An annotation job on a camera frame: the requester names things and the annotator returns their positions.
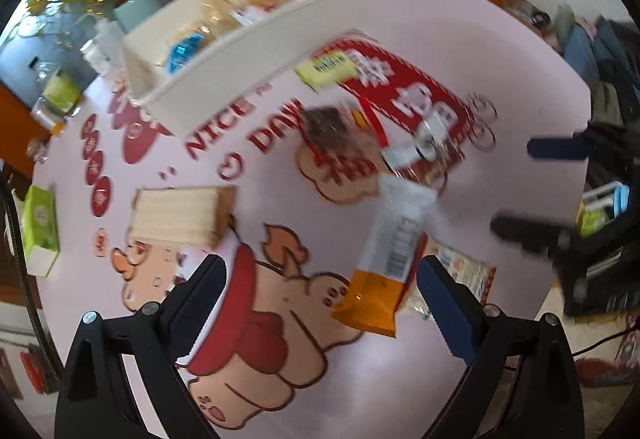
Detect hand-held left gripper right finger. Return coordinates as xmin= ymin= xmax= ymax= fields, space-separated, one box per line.
xmin=416 ymin=255 xmax=587 ymax=439

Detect white plastic storage bin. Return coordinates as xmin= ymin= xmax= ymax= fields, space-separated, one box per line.
xmin=121 ymin=0 xmax=372 ymax=136

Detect blue sofa with clothes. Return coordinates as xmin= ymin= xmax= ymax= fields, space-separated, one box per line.
xmin=552 ymin=4 xmax=640 ymax=132

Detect green tissue box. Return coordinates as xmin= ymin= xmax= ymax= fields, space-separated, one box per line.
xmin=21 ymin=183 xmax=62 ymax=278

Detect brown chocolate snack packet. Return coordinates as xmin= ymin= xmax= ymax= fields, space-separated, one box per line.
xmin=301 ymin=103 xmax=382 ymax=166

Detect clear packet yellow snack balls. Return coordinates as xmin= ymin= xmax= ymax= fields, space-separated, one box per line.
xmin=199 ymin=0 xmax=242 ymax=37

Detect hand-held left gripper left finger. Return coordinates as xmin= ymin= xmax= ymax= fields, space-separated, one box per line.
xmin=54 ymin=254 xmax=228 ymax=439

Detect orange and white snack packet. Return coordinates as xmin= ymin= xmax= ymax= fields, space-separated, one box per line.
xmin=331 ymin=173 xmax=442 ymax=338

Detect white pill bottle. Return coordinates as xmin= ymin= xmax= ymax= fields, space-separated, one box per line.
xmin=81 ymin=42 xmax=112 ymax=76

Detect small blue candy wrapper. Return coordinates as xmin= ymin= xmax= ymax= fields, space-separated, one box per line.
xmin=166 ymin=30 xmax=210 ymax=71

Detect tiny glass jar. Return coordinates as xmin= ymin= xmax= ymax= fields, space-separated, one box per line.
xmin=26 ymin=138 xmax=52 ymax=166

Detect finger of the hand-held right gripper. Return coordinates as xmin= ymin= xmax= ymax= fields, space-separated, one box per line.
xmin=489 ymin=213 xmax=577 ymax=262
xmin=526 ymin=135 xmax=597 ymax=163

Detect yellow-green snack packet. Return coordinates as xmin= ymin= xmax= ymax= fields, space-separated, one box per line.
xmin=294 ymin=50 xmax=357 ymax=93

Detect small jar orange contents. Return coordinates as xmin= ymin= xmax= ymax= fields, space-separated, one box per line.
xmin=31 ymin=100 xmax=67 ymax=136

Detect layered cake slice packet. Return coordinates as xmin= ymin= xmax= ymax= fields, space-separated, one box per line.
xmin=128 ymin=184 xmax=238 ymax=251

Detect white and red snack packet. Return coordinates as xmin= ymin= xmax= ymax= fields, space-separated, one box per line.
xmin=234 ymin=0 xmax=302 ymax=26

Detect white biscuit packet red edge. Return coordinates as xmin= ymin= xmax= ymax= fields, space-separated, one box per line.
xmin=404 ymin=238 xmax=499 ymax=321

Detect clear nut snack packet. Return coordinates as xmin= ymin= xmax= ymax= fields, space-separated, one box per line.
xmin=381 ymin=113 xmax=467 ymax=181

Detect mint canister brown lid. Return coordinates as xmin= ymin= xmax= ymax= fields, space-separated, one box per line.
xmin=111 ymin=0 xmax=169 ymax=38

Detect white squeeze bottle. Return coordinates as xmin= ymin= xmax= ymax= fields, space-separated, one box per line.
xmin=94 ymin=18 xmax=126 ymax=65

